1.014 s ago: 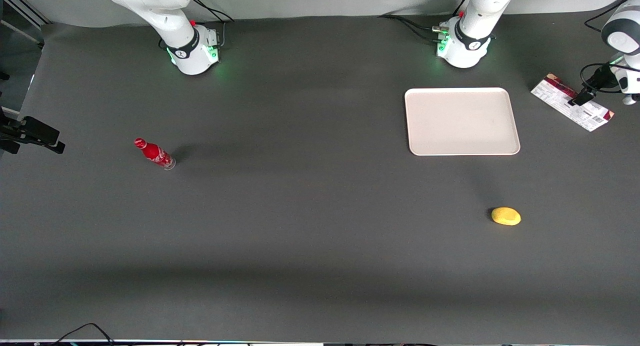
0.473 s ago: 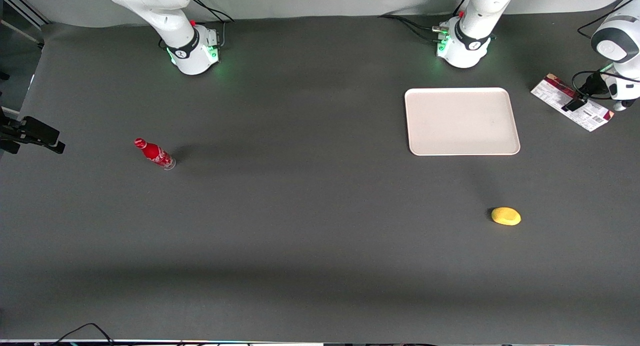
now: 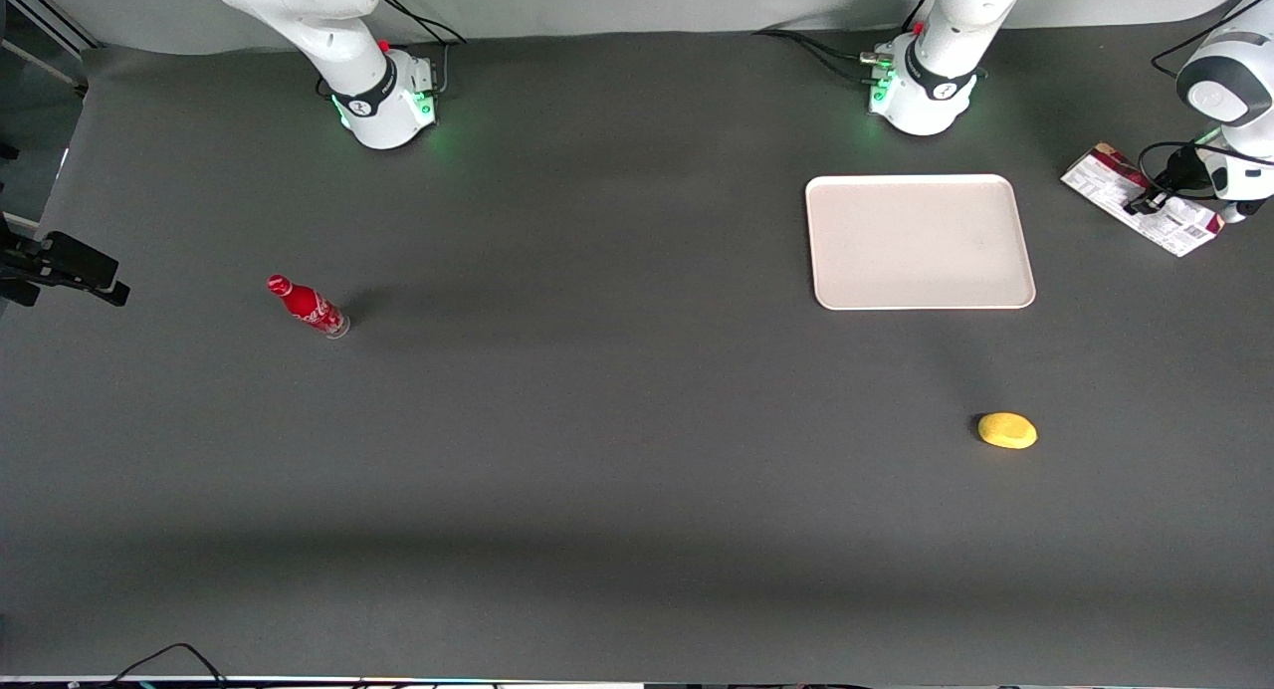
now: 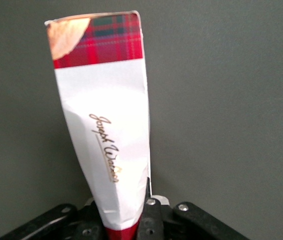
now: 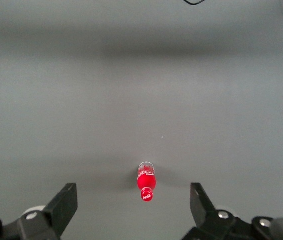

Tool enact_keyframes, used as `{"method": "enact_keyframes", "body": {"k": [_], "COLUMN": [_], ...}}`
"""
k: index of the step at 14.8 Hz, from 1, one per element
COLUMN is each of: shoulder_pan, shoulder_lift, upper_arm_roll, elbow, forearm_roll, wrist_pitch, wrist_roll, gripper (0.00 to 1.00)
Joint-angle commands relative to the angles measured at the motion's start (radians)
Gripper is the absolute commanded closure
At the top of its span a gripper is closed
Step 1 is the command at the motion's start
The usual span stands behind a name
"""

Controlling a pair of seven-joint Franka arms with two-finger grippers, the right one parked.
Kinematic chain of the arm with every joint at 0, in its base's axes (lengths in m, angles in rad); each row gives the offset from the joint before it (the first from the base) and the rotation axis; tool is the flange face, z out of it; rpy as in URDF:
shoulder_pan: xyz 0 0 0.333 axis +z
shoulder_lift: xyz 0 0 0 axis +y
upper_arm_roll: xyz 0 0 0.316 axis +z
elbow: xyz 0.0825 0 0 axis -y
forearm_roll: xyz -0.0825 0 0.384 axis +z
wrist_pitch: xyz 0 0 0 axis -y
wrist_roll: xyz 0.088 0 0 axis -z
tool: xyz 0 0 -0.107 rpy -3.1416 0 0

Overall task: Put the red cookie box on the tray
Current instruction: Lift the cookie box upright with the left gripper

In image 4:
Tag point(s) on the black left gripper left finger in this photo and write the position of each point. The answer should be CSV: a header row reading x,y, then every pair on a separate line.
x,y
56,225

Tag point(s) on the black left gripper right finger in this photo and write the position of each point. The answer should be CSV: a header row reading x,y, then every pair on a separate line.
x,y
181,225

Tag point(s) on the red tartan cookie box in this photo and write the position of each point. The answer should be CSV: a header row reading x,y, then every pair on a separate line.
x,y
106,100

